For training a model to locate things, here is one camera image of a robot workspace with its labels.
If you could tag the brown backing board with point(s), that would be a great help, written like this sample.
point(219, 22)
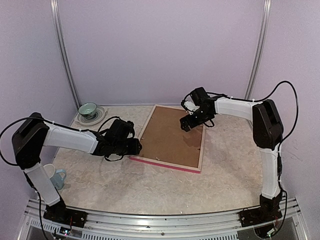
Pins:
point(172, 140)

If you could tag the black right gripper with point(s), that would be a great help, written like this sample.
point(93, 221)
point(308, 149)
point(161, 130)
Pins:
point(192, 123)

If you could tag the aluminium front rail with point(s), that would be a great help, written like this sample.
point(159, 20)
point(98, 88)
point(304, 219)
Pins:
point(102, 225)

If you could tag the green ceramic bowl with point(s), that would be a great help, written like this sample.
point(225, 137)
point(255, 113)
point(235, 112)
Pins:
point(88, 110)

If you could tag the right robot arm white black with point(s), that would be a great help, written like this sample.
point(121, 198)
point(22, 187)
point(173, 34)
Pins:
point(266, 122)

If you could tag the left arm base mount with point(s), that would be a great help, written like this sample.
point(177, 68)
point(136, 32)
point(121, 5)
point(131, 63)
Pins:
point(60, 213)

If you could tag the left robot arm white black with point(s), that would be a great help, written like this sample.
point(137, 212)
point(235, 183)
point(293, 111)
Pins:
point(37, 133)

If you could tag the right aluminium corner post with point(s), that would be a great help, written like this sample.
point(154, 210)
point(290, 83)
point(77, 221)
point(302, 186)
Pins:
point(267, 4)

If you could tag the left aluminium corner post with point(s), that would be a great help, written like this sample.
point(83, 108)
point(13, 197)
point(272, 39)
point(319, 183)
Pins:
point(63, 52)

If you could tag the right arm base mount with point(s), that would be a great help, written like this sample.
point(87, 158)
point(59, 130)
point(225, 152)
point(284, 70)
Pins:
point(268, 210)

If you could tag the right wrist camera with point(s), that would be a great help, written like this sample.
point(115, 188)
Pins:
point(189, 106)

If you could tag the white and blue mug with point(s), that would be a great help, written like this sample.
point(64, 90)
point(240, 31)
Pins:
point(57, 176)

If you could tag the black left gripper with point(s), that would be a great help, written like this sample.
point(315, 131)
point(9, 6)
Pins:
point(135, 149)

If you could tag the aluminium corner post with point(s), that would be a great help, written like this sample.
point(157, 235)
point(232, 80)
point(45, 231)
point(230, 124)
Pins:
point(267, 4)
point(63, 52)

